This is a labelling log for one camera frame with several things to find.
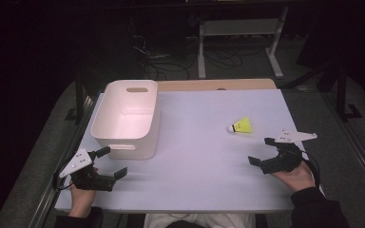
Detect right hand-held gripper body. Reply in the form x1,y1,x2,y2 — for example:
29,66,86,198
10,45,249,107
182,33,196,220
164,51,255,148
260,129,318,175

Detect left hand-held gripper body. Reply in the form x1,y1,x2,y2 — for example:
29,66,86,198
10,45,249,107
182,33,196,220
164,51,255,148
59,147,116,192

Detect yellow shuttlecock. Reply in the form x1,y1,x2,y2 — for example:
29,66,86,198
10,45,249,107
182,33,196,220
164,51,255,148
227,116,254,134

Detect white plastic storage bin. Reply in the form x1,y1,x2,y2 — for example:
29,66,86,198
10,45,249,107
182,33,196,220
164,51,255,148
90,79,162,161

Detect person's right hand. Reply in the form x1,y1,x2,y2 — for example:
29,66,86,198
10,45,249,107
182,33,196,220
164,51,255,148
270,161,317,194

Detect person's left hand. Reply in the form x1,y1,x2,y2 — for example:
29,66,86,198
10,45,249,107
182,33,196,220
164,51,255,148
68,184,97,219

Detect black metal stand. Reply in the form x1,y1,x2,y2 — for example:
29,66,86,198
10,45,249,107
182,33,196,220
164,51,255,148
279,58,364,124
64,71,91,125

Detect person's light clothing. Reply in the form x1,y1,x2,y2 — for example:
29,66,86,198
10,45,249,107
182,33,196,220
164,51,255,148
144,213,257,228

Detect left hand-held gripper black cable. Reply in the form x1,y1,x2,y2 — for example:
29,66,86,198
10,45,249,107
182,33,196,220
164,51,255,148
52,158,74,191

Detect hand-held gripper black cable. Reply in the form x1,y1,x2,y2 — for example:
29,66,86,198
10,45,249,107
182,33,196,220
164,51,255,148
52,158,74,191
301,151,321,188

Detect right hand-held gripper black cable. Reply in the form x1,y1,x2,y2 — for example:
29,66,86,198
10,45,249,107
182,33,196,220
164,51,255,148
301,151,321,188

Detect metal floor rail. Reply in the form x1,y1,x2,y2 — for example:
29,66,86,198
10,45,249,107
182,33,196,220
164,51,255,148
322,93,365,204
32,94,100,228

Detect tangled black floor cables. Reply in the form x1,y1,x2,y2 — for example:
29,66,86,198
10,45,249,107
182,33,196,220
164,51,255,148
128,17,245,81

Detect white metal stand frame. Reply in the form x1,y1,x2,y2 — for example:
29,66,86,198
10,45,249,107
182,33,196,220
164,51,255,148
197,6,290,80

